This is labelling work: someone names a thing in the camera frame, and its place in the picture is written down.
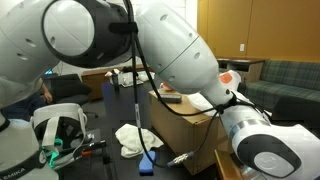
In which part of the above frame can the white VR headset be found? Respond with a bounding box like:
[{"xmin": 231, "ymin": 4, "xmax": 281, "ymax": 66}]
[{"xmin": 31, "ymin": 103, "xmax": 88, "ymax": 170}]

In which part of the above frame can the green plaid sofa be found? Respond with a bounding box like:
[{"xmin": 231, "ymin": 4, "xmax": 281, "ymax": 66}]
[{"xmin": 245, "ymin": 60, "xmax": 320, "ymax": 110}]

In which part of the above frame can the blue sponge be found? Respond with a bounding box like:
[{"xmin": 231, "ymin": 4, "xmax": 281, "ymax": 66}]
[{"xmin": 139, "ymin": 151, "xmax": 156, "ymax": 176}]

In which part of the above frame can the black office chair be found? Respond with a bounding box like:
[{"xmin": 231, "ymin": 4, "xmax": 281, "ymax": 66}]
[{"xmin": 43, "ymin": 74, "xmax": 91, "ymax": 106}]

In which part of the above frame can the grey whiteboard eraser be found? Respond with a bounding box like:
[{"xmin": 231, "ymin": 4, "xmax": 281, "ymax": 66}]
[{"xmin": 160, "ymin": 94, "xmax": 182, "ymax": 104}]

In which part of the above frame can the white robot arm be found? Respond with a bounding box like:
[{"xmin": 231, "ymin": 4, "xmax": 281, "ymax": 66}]
[{"xmin": 0, "ymin": 0, "xmax": 320, "ymax": 180}]

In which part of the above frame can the wooden cabinet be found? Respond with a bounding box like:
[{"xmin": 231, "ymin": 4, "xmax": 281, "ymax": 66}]
[{"xmin": 217, "ymin": 58, "xmax": 264, "ymax": 83}]

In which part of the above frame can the white towel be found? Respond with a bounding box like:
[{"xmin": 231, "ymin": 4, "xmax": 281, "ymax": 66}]
[{"xmin": 115, "ymin": 124, "xmax": 163, "ymax": 158}]

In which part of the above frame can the person seated at left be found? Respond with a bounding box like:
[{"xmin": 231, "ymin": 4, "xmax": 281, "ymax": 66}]
[{"xmin": 1, "ymin": 81, "xmax": 53, "ymax": 121}]

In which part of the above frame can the white orange plastic bag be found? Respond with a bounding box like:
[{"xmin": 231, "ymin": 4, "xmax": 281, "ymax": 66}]
[{"xmin": 188, "ymin": 70, "xmax": 253, "ymax": 116}]

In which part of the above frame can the cardboard box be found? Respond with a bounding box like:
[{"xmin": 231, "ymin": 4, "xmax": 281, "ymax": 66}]
[{"xmin": 149, "ymin": 91, "xmax": 233, "ymax": 175}]

